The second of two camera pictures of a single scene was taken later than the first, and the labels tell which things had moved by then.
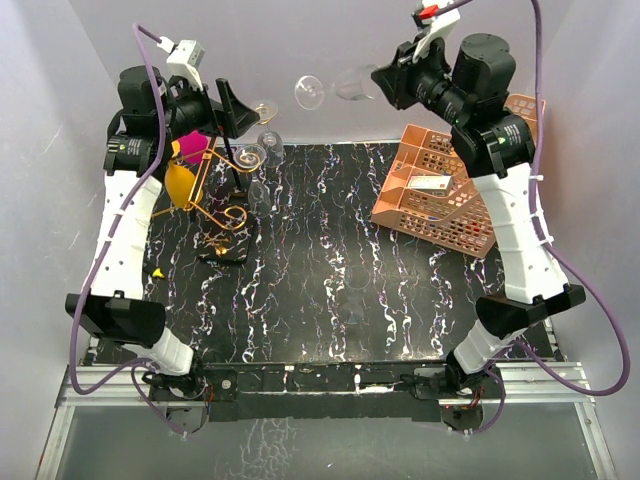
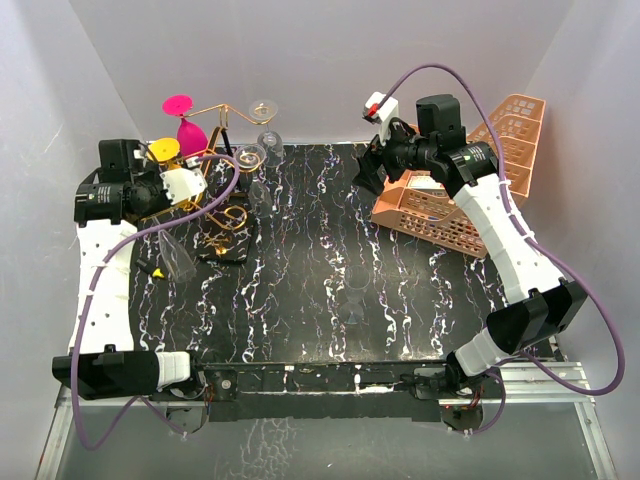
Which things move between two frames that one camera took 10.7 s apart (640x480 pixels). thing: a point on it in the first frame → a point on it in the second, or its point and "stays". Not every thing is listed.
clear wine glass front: (355, 84) → (177, 261)
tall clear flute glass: (251, 158) stays
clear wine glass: (356, 279) stays
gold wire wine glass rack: (218, 203) stays
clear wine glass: (270, 139) stays
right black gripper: (395, 79) → (369, 162)
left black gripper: (228, 115) → (155, 178)
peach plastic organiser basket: (428, 196) stays
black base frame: (453, 393) stays
